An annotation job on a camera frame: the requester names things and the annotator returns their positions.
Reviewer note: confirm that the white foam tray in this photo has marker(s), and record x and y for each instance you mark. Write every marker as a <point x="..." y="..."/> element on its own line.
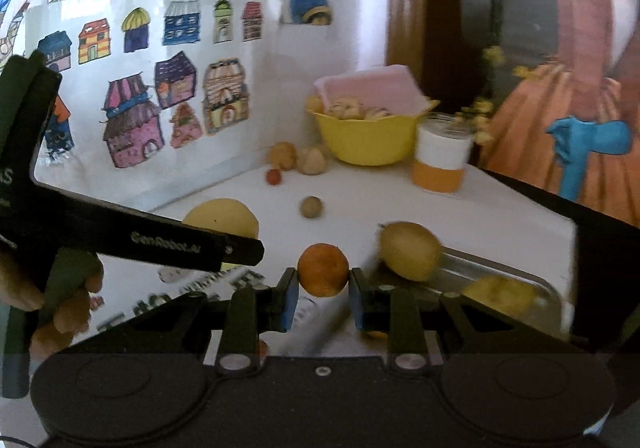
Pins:
<point x="391" y="87"/>

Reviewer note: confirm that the small brown pink house drawing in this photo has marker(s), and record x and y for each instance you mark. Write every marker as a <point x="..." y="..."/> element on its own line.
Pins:
<point x="186" y="127"/>

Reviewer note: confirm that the white and orange cup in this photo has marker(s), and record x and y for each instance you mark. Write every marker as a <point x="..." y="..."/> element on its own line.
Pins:
<point x="443" y="147"/>

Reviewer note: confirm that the orange fruit by bowl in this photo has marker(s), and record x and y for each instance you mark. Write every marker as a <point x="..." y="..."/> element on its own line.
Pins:
<point x="283" y="156"/>

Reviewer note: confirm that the tan striped melon by bowl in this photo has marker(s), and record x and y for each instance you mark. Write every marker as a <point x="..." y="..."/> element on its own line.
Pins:
<point x="311" y="161"/>

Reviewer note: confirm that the yellow flower sprig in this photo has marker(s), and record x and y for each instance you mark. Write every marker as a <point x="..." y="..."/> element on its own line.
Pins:
<point x="476" y="118"/>

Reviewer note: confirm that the metal tray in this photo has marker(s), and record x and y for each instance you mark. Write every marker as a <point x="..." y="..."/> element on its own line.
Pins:
<point x="458" y="269"/>

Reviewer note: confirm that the painting of woman in dress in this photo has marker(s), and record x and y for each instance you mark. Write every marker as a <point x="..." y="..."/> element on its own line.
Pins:
<point x="571" y="126"/>

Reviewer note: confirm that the small brown-green round fruit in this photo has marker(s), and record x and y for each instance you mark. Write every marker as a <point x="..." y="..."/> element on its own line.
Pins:
<point x="311" y="207"/>

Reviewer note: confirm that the yellow lumpy potato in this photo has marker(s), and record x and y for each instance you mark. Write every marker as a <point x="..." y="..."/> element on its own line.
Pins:
<point x="507" y="296"/>

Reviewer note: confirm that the pink purple house drawing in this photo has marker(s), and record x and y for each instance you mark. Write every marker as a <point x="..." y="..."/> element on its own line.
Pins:
<point x="133" y="132"/>

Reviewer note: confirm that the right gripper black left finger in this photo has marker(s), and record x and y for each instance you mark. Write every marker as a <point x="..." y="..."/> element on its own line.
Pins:
<point x="249" y="313"/>

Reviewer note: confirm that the orange mandarin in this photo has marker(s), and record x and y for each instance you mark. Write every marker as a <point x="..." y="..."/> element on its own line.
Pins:
<point x="322" y="270"/>

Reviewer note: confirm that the brown-yellow mango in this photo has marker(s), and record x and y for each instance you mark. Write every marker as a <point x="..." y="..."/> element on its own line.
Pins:
<point x="410" y="250"/>

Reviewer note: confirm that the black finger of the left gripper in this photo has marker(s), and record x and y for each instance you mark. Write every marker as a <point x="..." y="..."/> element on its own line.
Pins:
<point x="103" y="227"/>

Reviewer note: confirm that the left human hand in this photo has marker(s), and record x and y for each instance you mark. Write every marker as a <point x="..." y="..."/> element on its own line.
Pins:
<point x="72" y="316"/>

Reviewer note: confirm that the small red tomato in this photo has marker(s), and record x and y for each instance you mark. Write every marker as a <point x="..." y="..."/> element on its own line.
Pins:
<point x="273" y="177"/>

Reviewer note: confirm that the dark purple house drawing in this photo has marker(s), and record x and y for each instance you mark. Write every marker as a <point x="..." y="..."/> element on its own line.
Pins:
<point x="174" y="80"/>

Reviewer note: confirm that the large yellow melon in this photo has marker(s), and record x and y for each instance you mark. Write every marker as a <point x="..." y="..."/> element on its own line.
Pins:
<point x="225" y="215"/>

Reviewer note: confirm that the striped pepino melon in bowl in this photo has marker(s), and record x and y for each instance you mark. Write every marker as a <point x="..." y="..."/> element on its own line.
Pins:
<point x="346" y="108"/>

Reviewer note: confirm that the yellow plastic bowl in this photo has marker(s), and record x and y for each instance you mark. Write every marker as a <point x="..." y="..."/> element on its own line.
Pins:
<point x="369" y="142"/>

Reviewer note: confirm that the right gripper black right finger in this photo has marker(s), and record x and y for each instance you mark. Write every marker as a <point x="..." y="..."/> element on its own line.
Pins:
<point x="394" y="312"/>

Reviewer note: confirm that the beige striped house drawing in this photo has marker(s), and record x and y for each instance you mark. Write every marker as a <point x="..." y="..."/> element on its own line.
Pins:
<point x="226" y="95"/>

